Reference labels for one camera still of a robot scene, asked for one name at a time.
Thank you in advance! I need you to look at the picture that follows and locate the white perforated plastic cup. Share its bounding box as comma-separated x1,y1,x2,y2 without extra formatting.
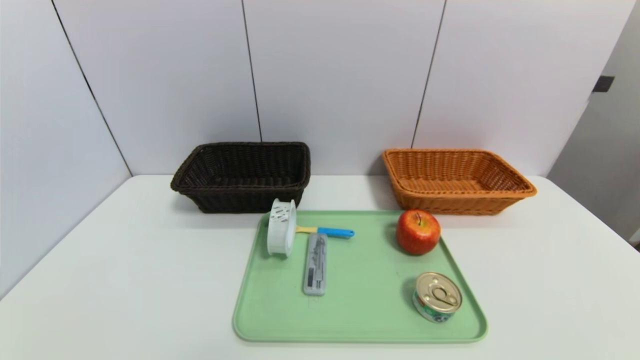
266,198,297,258

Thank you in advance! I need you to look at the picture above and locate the red apple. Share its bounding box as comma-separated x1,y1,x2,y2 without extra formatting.
396,209,442,256

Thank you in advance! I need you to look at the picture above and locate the tin can with gold lid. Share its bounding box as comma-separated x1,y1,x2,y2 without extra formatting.
412,271,463,324

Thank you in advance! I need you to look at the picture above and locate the dark brown wicker basket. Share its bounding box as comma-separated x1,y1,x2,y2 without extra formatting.
170,141,311,214

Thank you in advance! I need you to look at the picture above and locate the orange wicker basket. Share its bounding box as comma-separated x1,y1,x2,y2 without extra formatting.
383,148,538,216

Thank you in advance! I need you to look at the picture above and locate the grey translucent pen case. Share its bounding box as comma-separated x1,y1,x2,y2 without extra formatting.
303,233,328,297

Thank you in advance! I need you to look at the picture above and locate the light green plastic tray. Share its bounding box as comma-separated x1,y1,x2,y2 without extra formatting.
232,209,488,344

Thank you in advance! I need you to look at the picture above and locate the blue and yellow handled tool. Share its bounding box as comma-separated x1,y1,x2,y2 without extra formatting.
295,225,355,239

